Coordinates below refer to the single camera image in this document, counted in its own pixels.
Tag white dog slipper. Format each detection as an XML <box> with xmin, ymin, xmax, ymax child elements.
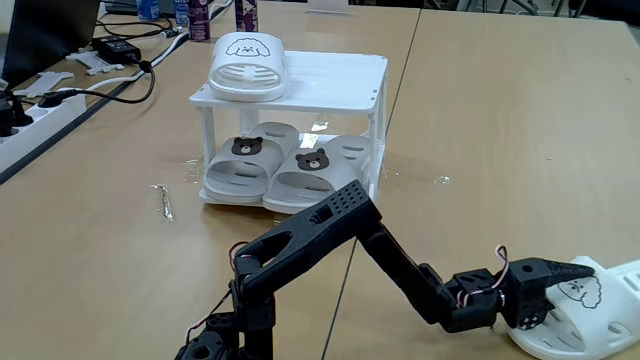
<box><xmin>207</xmin><ymin>31</ymin><xmax>289</xmax><ymax>103</ymax></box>
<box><xmin>507</xmin><ymin>255</ymin><xmax>640</xmax><ymax>360</ymax></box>

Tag grey bear slipper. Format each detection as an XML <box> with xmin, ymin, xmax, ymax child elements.
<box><xmin>262</xmin><ymin>133</ymin><xmax>374</xmax><ymax>215</ymax></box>
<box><xmin>202</xmin><ymin>121</ymin><xmax>301</xmax><ymax>207</ymax></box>

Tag white two-tier shoe rack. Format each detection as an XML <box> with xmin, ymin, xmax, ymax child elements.
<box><xmin>188</xmin><ymin>48</ymin><xmax>390</xmax><ymax>215</ymax></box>

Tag crumpled clear tape scrap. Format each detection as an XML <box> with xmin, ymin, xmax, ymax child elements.
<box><xmin>183</xmin><ymin>157</ymin><xmax>205</xmax><ymax>185</ymax></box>

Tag long clear tape strip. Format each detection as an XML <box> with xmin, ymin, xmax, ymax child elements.
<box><xmin>149</xmin><ymin>183</ymin><xmax>176</xmax><ymax>224</ymax></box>

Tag blue drink can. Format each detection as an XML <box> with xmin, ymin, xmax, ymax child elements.
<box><xmin>172</xmin><ymin>0</ymin><xmax>191</xmax><ymax>28</ymax></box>
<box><xmin>136</xmin><ymin>0</ymin><xmax>161</xmax><ymax>22</ymax></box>

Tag black power adapter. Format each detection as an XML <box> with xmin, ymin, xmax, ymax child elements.
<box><xmin>91</xmin><ymin>35</ymin><xmax>143</xmax><ymax>65</ymax></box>

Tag white flat plastic part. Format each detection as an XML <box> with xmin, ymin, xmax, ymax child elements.
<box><xmin>64</xmin><ymin>48</ymin><xmax>126</xmax><ymax>77</ymax></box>
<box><xmin>13</xmin><ymin>70</ymin><xmax>75</xmax><ymax>99</ymax></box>

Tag white power strip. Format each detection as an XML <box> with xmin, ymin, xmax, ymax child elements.
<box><xmin>0</xmin><ymin>92</ymin><xmax>87</xmax><ymax>174</ymax></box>

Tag black power plugs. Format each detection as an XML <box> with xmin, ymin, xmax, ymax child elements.
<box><xmin>0</xmin><ymin>88</ymin><xmax>34</xmax><ymax>137</ymax></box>

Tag black laptop screen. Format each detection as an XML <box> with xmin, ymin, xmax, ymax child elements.
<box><xmin>2</xmin><ymin>0</ymin><xmax>101</xmax><ymax>91</ymax></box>

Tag white cable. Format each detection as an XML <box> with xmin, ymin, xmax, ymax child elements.
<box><xmin>55</xmin><ymin>0</ymin><xmax>235</xmax><ymax>96</ymax></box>

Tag black power cord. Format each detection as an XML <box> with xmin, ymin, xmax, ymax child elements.
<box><xmin>37</xmin><ymin>58</ymin><xmax>157</xmax><ymax>109</ymax></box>

